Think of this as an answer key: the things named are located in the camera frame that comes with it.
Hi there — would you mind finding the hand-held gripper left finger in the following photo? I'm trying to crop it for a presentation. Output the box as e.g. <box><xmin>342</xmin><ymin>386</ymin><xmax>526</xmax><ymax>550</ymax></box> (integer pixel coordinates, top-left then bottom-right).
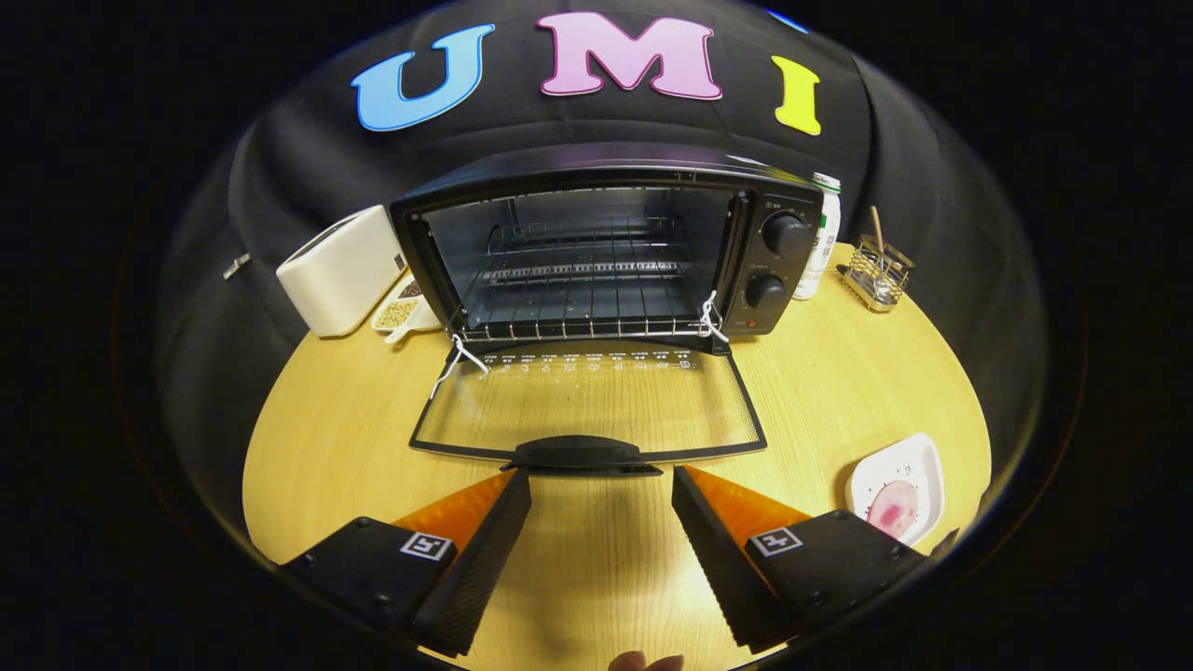
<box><xmin>280</xmin><ymin>468</ymin><xmax>532</xmax><ymax>658</ymax></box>

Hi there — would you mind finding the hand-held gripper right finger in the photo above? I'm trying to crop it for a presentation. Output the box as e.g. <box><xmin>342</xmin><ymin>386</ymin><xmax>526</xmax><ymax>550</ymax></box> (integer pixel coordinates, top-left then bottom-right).
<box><xmin>671</xmin><ymin>466</ymin><xmax>961</xmax><ymax>653</ymax></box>

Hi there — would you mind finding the pink ham slice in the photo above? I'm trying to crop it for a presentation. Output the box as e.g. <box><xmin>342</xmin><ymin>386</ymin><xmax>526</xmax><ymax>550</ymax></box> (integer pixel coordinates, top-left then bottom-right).
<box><xmin>867</xmin><ymin>481</ymin><xmax>921</xmax><ymax>540</ymax></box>

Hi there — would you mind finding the white square plate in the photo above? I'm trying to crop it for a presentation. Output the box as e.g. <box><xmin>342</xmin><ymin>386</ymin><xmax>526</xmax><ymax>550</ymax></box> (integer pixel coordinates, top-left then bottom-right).
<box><xmin>845</xmin><ymin>432</ymin><xmax>946</xmax><ymax>547</ymax></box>

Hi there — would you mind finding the black toaster oven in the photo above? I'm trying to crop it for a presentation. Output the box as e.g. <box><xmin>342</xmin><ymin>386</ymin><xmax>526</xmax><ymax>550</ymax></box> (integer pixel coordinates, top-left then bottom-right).
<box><xmin>390</xmin><ymin>142</ymin><xmax>826</xmax><ymax>478</ymax></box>

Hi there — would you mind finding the metal oven rack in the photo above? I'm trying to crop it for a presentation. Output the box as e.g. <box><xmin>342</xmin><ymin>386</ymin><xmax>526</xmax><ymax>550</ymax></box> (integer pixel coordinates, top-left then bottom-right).
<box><xmin>457</xmin><ymin>216</ymin><xmax>726</xmax><ymax>341</ymax></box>

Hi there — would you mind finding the white toaster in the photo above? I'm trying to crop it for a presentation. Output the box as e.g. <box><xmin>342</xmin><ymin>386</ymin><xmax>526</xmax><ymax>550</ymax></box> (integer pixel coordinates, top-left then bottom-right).
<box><xmin>276</xmin><ymin>205</ymin><xmax>409</xmax><ymax>338</ymax></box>

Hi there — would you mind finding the small dish of beans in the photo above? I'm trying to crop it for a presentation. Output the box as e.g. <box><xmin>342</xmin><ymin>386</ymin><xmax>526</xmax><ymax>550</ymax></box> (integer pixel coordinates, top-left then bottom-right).
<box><xmin>371</xmin><ymin>272</ymin><xmax>444</xmax><ymax>344</ymax></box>

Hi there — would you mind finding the white green bottle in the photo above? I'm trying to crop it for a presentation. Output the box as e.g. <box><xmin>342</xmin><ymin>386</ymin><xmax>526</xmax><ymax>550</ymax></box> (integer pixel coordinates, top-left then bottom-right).
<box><xmin>792</xmin><ymin>172</ymin><xmax>843</xmax><ymax>301</ymax></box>

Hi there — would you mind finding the black backdrop cloth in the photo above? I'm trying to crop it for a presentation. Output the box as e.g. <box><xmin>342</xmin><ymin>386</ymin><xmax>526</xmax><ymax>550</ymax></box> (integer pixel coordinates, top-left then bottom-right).
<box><xmin>154</xmin><ymin>0</ymin><xmax>1049</xmax><ymax>523</ymax></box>

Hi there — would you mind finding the white string tie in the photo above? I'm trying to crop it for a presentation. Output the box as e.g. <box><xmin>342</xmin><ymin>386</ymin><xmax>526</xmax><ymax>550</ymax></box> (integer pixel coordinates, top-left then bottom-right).
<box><xmin>699</xmin><ymin>291</ymin><xmax>730</xmax><ymax>344</ymax></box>
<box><xmin>429</xmin><ymin>334</ymin><xmax>490</xmax><ymax>402</ymax></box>

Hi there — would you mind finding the wire basket holder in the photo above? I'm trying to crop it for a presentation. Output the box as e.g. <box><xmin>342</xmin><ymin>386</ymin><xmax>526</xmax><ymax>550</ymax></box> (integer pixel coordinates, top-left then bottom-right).
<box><xmin>836</xmin><ymin>235</ymin><xmax>916</xmax><ymax>312</ymax></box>

